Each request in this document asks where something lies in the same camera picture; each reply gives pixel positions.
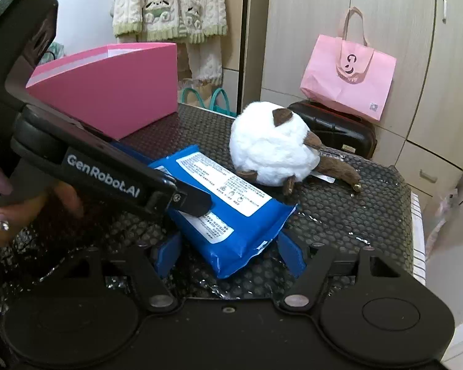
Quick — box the blue wet wipes pack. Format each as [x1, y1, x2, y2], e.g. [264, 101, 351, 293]
[114, 143, 296, 279]

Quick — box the white panda plush ball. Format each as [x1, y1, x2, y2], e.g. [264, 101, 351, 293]
[229, 101, 361, 195]

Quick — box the left hand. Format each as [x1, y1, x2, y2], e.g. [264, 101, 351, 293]
[0, 168, 84, 247]

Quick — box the black bubble mat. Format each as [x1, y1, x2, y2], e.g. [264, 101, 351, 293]
[0, 105, 413, 311]

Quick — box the pink cardboard box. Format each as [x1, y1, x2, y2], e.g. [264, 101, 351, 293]
[27, 43, 178, 139]

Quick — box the black suitcase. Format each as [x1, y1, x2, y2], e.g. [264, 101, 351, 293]
[288, 100, 377, 159]

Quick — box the teal tote bag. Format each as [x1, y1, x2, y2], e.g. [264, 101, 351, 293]
[181, 87, 236, 118]

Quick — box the pink tote bag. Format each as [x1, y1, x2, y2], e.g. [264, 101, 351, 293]
[300, 7, 396, 123]

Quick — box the cream knit cardigan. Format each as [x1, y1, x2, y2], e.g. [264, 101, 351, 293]
[112, 0, 228, 86]

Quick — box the beige wardrobe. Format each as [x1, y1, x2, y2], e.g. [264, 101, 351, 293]
[236, 0, 463, 195]

